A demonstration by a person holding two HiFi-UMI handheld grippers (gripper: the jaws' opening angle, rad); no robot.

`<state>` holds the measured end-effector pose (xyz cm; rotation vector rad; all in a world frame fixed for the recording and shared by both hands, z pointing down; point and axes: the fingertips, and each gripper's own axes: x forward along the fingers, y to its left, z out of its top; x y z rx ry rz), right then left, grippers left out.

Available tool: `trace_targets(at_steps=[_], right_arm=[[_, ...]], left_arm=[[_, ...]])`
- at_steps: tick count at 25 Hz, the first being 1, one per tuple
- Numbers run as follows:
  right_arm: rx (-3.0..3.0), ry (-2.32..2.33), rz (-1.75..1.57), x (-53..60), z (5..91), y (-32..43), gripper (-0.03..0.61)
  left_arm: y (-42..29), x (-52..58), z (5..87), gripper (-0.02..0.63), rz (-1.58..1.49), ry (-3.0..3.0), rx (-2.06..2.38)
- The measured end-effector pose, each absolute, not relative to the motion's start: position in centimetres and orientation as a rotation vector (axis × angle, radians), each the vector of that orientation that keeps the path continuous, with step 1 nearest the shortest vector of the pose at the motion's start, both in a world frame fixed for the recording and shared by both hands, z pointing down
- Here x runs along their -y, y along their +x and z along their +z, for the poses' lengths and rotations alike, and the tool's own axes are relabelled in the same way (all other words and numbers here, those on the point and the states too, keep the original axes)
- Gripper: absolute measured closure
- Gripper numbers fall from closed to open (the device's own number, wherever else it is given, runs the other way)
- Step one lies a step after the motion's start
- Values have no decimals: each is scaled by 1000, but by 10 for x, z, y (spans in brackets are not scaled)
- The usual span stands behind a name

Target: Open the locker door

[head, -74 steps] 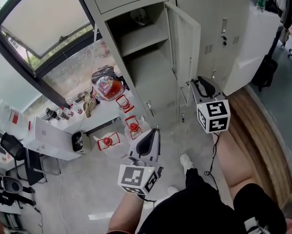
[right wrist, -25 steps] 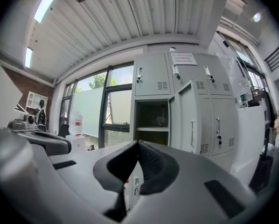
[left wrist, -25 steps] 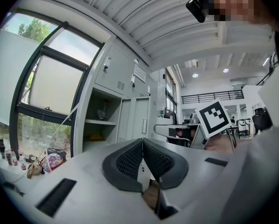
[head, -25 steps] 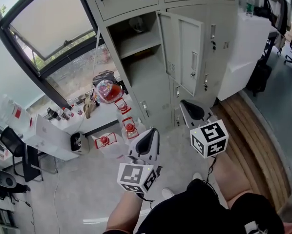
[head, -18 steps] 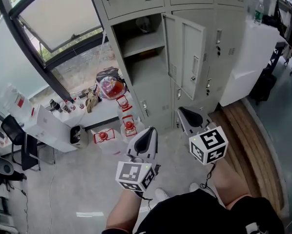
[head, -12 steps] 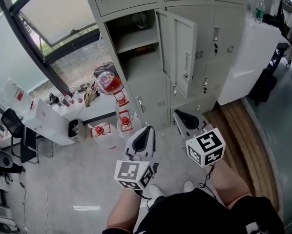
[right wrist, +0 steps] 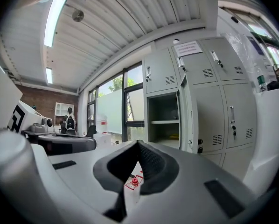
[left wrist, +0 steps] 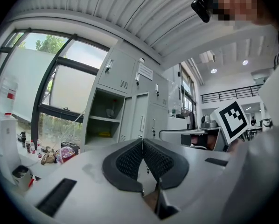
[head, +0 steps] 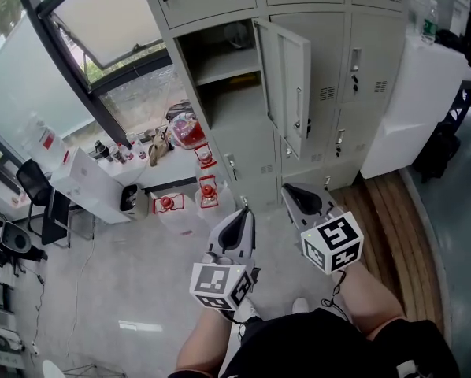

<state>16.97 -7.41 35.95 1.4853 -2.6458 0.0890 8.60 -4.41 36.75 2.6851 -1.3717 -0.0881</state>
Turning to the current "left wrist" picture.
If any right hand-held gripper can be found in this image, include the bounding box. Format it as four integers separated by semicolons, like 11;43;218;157
159;100;249;152

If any large water jug red label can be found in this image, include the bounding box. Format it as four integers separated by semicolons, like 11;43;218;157
0;77;19;115

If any black metal railing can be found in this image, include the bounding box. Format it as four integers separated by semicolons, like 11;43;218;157
201;84;264;104

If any white block counter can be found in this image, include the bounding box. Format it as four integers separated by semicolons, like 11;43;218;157
167;117;194;130

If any person's right forearm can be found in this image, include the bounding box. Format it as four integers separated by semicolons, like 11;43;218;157
227;138;245;154

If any clear bottle red cap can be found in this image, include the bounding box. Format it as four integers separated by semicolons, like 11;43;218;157
106;98;118;119

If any colourful round bag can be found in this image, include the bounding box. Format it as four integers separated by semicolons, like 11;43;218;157
54;146;78;164

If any white paper sheet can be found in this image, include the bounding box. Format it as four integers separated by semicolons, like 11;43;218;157
138;63;154;81

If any black framed window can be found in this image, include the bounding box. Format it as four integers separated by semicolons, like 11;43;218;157
0;28;112;154

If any black head-worn camera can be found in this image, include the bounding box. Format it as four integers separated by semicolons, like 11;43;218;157
190;0;212;23

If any black backpack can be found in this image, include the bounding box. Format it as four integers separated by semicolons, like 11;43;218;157
61;141;81;154

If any beige plush toy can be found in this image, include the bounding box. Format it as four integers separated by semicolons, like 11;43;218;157
40;148;56;166

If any grey metal locker cabinet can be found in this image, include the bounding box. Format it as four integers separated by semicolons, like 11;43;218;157
80;46;170;154

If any person's head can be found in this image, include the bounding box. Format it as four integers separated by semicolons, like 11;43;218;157
209;0;279;27

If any white trash bin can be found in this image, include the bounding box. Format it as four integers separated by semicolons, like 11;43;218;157
11;165;34;191

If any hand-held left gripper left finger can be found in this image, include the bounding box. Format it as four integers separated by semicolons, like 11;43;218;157
24;138;159;224

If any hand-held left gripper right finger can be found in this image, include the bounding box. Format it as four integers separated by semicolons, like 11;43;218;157
143;138;231;220

